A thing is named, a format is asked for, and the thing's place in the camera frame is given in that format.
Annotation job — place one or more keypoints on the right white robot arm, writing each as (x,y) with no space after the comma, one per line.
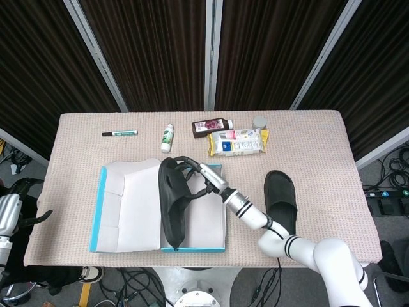
(249,214)

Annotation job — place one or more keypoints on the beige woven tablecloth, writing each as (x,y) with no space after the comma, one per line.
(319,153)

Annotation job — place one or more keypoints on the green white marker pen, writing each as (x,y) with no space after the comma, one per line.
(121,132)

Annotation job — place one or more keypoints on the yellow edged wipes pack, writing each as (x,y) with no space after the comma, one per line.
(236,147)

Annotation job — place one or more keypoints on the silver partition post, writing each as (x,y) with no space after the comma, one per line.
(383,148)
(22,147)
(212,54)
(96,54)
(326,54)

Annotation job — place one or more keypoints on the teal cardboard shoe box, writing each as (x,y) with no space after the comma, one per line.
(134,211)

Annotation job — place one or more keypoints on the white black sneaker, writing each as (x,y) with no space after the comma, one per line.
(92,275)

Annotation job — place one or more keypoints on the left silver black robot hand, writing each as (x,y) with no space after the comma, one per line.
(8,211)

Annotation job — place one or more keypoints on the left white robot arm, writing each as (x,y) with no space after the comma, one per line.
(4,252)

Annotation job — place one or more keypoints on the small white green bottle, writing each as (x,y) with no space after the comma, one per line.
(167,139)

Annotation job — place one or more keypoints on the chrome chair base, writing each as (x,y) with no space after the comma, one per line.
(19,295)

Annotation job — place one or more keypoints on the white pink tube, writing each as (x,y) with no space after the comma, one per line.
(236,134)

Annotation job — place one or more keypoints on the grey lidded jar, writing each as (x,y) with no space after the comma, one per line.
(259,122)

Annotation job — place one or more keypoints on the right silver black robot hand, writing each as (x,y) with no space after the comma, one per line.
(214,179)

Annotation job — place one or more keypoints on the black rubber slipper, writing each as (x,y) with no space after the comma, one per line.
(279,195)
(171,204)

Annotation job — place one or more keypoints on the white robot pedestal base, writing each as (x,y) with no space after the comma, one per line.
(198,297)

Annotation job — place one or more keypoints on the dark brown curtain panel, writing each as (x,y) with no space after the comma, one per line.
(377,80)
(153,54)
(268,54)
(38,80)

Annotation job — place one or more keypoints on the brown bottle with label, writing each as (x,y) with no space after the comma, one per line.
(204,126)

